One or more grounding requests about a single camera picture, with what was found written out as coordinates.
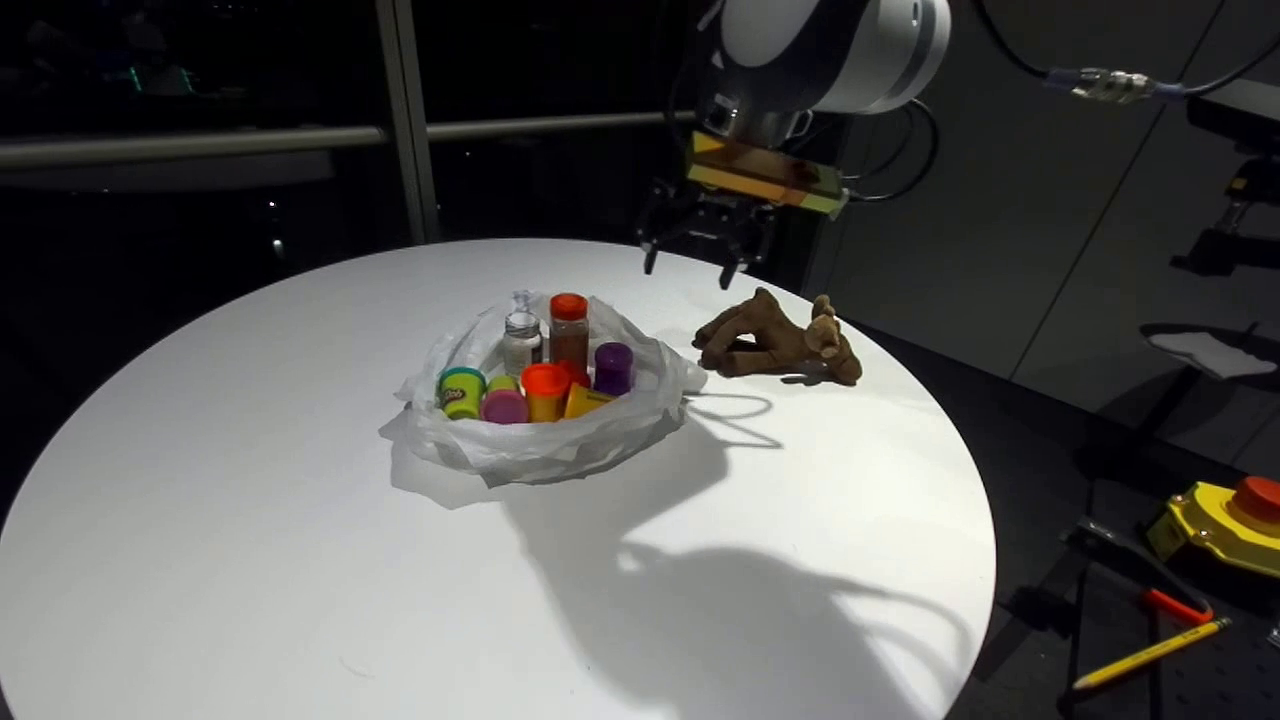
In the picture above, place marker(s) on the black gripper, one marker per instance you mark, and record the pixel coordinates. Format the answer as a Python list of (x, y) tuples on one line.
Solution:
[(707, 220)]

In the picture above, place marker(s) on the brown plush reindeer toy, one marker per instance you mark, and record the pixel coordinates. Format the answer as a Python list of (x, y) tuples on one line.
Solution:
[(765, 333)]

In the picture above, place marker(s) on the small purple container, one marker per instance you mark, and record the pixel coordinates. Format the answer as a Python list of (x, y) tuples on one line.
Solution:
[(613, 365)]

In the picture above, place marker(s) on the brown spice jar orange lid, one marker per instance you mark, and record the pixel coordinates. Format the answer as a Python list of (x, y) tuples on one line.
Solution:
[(571, 328)]

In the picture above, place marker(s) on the glass jar white powder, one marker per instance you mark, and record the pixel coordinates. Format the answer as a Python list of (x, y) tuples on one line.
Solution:
[(520, 341)]

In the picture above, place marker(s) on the yellow tub orange lid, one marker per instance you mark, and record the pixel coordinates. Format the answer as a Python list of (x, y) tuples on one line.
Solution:
[(547, 386)]

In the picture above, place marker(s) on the yellow-green tub pink lid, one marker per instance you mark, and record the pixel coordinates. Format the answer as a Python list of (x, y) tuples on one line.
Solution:
[(505, 404)]

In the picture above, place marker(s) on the green tub red label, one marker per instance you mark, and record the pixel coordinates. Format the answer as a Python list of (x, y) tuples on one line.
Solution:
[(462, 388)]

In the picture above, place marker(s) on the white plastic bag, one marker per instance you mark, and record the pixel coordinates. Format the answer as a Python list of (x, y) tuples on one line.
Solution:
[(560, 444)]

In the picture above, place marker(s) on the grey flat stand plate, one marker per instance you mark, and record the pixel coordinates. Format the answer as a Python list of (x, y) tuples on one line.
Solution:
[(1214, 355)]

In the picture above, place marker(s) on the black and red tool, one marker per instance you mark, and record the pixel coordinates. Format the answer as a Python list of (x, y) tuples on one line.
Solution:
[(1135, 562)]

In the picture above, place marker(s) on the yellow emergency stop box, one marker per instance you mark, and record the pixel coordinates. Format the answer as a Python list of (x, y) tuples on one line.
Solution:
[(1223, 524)]

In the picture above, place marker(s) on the yellow pencil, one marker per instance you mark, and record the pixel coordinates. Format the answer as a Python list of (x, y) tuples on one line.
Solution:
[(1145, 652)]

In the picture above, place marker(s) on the tan wooden mount plate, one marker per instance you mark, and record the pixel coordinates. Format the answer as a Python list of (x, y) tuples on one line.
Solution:
[(760, 173)]

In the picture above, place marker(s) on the grey window post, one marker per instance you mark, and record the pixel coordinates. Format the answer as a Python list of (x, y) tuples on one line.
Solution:
[(404, 121)]

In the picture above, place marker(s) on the grey horizontal window rail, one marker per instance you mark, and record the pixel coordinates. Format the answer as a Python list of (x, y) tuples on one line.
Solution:
[(184, 143)]

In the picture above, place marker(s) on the black camera on stand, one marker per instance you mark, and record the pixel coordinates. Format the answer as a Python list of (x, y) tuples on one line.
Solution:
[(1244, 113)]

